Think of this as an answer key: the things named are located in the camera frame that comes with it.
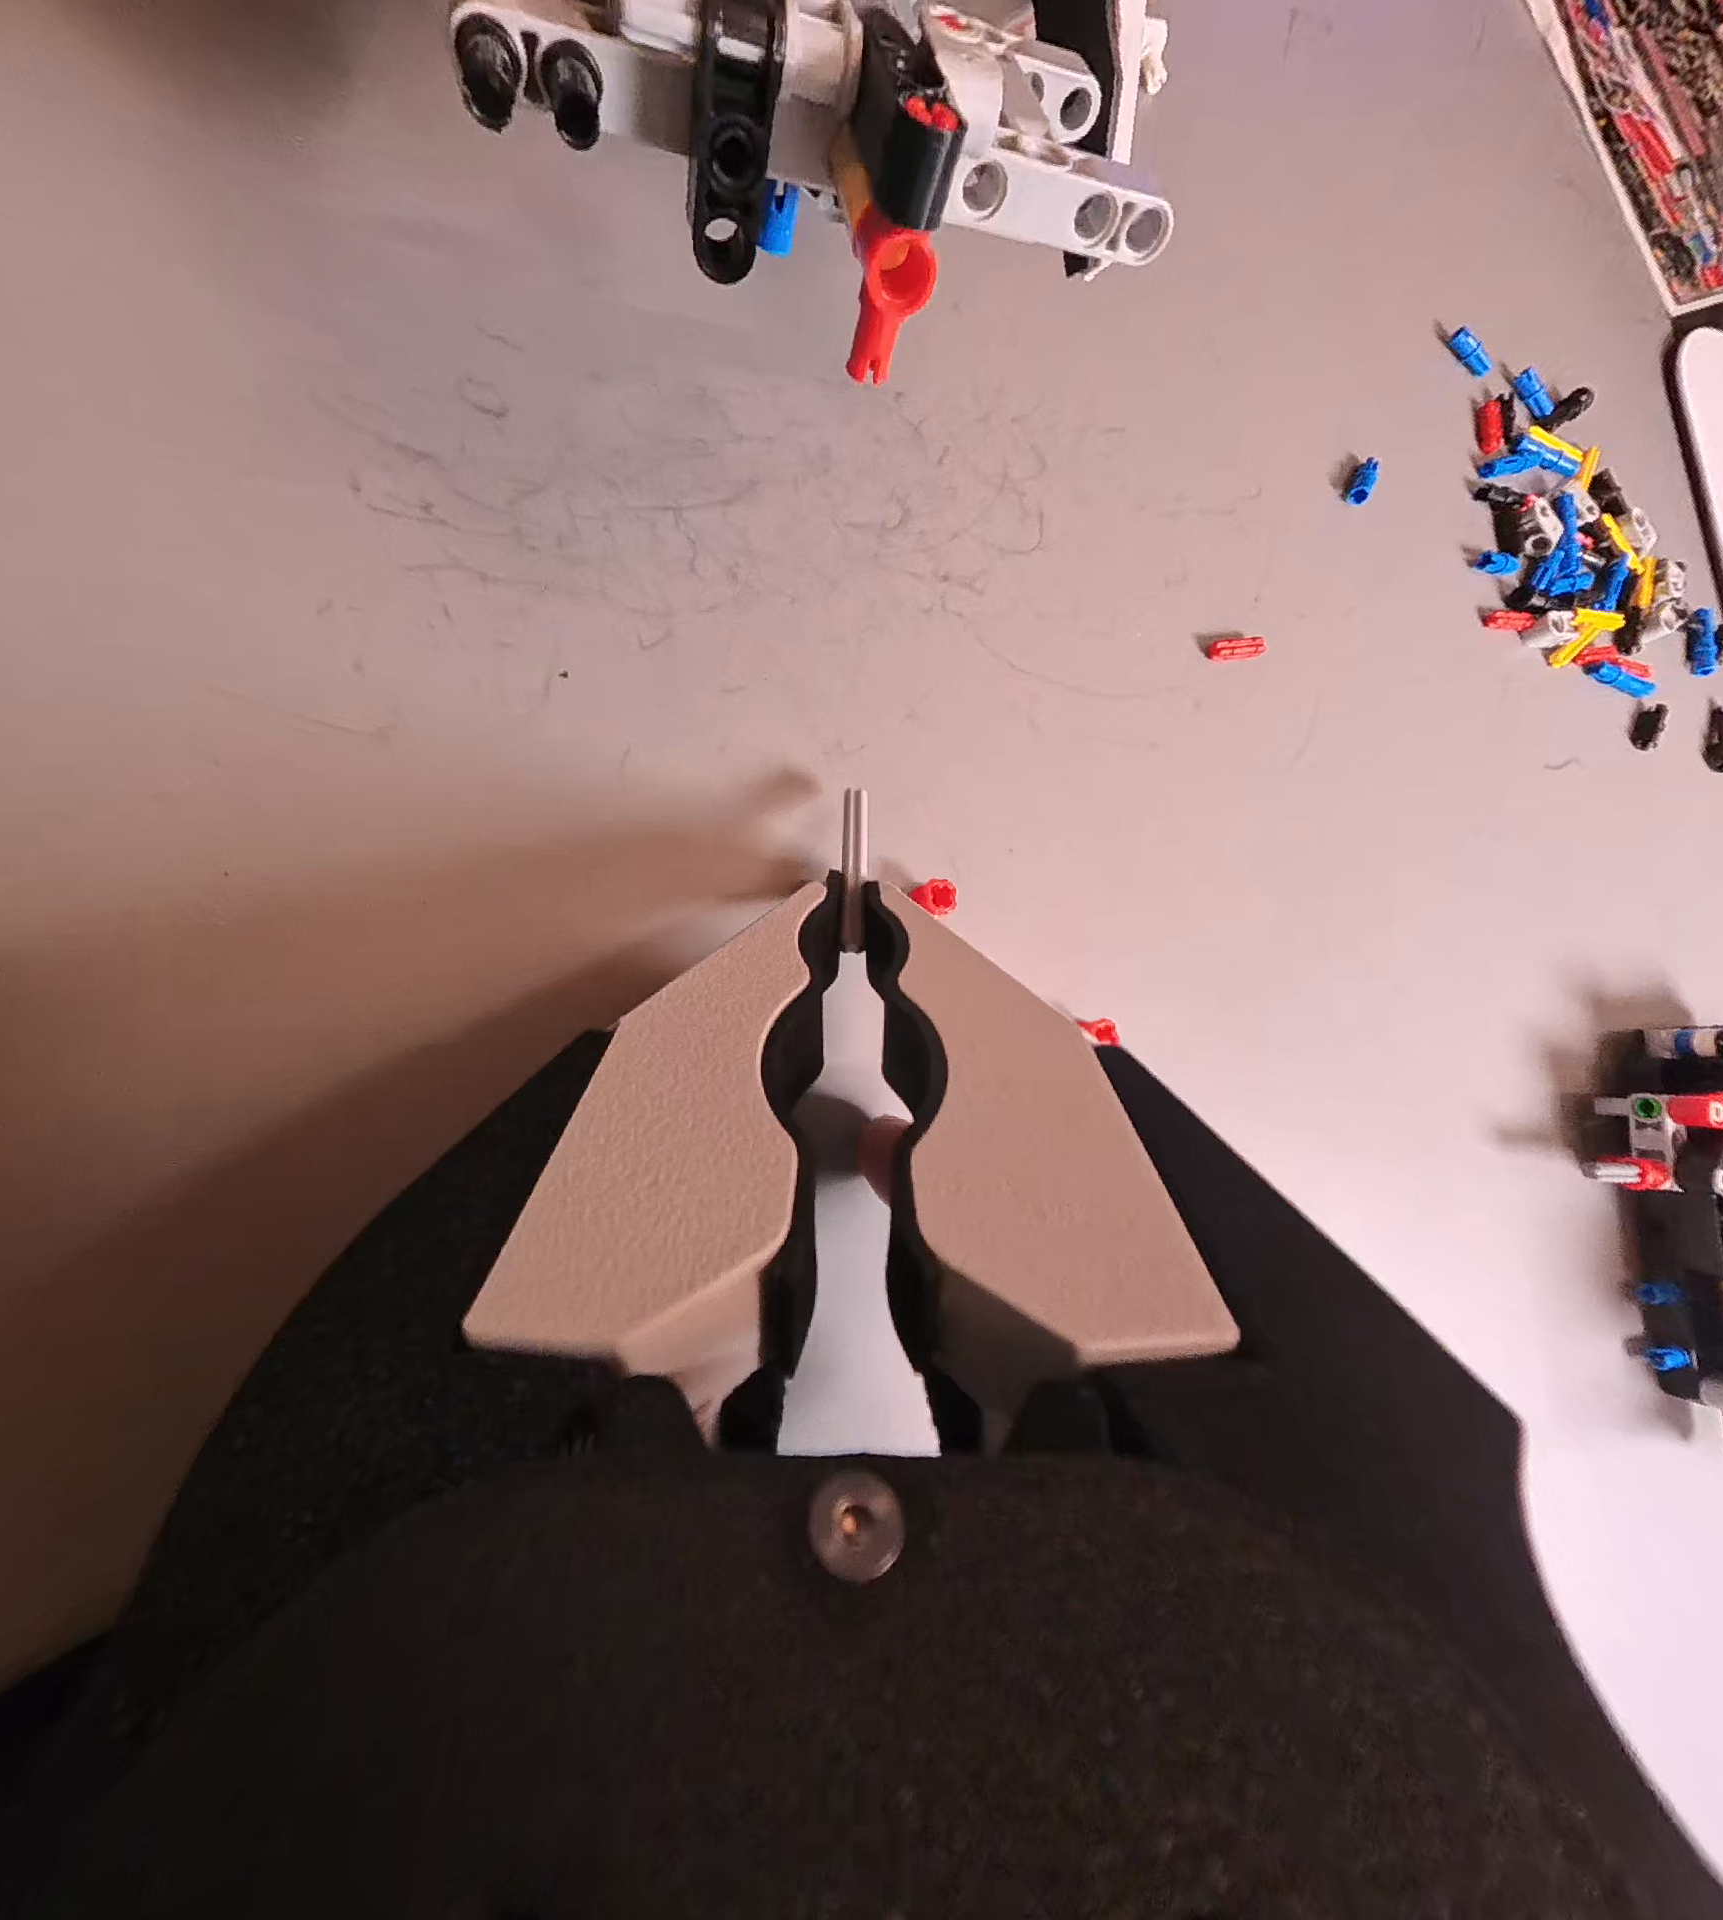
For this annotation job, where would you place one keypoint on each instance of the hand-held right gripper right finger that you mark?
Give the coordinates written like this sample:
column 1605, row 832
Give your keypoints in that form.
column 1072, row 1186

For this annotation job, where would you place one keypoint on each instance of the printed sticker sheet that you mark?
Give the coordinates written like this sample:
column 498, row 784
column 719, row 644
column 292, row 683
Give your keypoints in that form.
column 1701, row 151

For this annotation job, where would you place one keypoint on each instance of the pile of small lego pins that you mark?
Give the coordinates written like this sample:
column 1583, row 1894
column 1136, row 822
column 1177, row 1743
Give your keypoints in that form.
column 1582, row 569

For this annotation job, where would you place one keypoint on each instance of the blue lego pin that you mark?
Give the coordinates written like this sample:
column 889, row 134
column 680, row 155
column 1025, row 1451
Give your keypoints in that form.
column 1360, row 481

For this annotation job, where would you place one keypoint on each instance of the red lego pin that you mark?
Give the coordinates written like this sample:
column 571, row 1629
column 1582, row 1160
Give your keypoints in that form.
column 1233, row 646

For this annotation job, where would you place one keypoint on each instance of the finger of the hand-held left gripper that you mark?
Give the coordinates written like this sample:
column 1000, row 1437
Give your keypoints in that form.
column 1085, row 46

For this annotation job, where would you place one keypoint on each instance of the grey lego gearbox assembly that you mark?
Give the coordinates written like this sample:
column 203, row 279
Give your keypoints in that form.
column 644, row 99

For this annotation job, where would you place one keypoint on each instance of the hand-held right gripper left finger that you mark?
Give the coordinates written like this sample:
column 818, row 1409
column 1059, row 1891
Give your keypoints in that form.
column 650, row 1186

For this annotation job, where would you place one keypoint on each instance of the person's right hand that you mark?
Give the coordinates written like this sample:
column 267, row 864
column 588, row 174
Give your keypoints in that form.
column 882, row 1154

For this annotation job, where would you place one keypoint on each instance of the grey lego axle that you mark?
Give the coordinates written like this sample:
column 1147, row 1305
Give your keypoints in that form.
column 853, row 856

